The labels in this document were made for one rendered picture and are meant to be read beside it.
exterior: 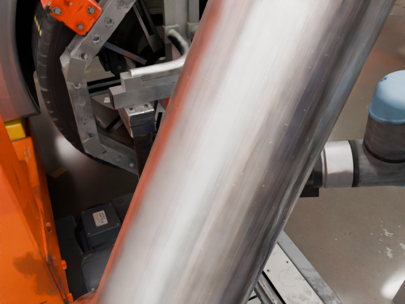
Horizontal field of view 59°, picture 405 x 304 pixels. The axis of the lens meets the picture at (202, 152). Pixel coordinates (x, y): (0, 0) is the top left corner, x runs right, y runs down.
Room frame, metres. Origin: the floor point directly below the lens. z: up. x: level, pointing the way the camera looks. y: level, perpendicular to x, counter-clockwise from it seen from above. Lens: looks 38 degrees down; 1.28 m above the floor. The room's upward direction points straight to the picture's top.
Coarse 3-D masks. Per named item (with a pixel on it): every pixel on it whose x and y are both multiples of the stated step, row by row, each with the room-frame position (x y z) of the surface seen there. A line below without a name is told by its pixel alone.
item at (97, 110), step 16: (144, 16) 0.90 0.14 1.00; (144, 32) 0.88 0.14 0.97; (112, 48) 0.85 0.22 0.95; (144, 48) 0.93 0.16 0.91; (160, 48) 0.90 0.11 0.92; (144, 64) 0.88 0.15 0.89; (96, 80) 0.84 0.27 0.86; (112, 80) 0.84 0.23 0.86; (96, 112) 0.90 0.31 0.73; (112, 112) 1.01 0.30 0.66; (160, 112) 0.90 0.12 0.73; (112, 128) 0.83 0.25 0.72; (128, 144) 0.83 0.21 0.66
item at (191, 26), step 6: (192, 0) 0.82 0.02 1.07; (198, 0) 0.82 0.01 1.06; (192, 6) 0.82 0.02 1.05; (198, 6) 0.82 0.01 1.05; (192, 12) 0.82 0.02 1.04; (198, 12) 0.82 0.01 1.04; (192, 18) 0.82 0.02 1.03; (198, 18) 0.82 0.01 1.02; (186, 24) 0.82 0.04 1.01; (192, 24) 0.81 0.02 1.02; (198, 24) 0.81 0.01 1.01; (186, 30) 0.82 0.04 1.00; (192, 30) 0.80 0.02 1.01; (186, 36) 0.82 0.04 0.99; (192, 36) 0.81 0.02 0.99
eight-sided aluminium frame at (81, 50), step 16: (112, 0) 0.75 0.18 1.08; (128, 0) 0.76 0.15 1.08; (112, 16) 0.75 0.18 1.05; (96, 32) 0.73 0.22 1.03; (112, 32) 0.75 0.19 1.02; (80, 48) 0.72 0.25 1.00; (96, 48) 0.73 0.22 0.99; (64, 64) 0.71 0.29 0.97; (80, 64) 0.71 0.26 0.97; (80, 80) 0.71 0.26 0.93; (80, 96) 0.71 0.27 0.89; (80, 112) 0.70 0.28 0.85; (80, 128) 0.70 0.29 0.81; (96, 128) 0.72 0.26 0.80; (96, 144) 0.71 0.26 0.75; (112, 144) 0.77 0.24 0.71; (112, 160) 0.72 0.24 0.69; (128, 160) 0.74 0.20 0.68
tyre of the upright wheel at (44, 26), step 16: (96, 0) 0.82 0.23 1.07; (48, 16) 0.79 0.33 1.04; (32, 32) 0.93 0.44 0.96; (48, 32) 0.78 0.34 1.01; (64, 32) 0.78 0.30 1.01; (32, 48) 0.92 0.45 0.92; (48, 48) 0.77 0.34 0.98; (64, 48) 0.78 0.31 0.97; (48, 64) 0.76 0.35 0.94; (48, 80) 0.76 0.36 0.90; (64, 80) 0.77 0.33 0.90; (48, 96) 0.75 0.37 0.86; (64, 96) 0.77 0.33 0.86; (48, 112) 0.76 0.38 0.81; (64, 112) 0.76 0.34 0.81; (64, 128) 0.76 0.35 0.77; (80, 144) 0.77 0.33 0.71; (96, 160) 0.79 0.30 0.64
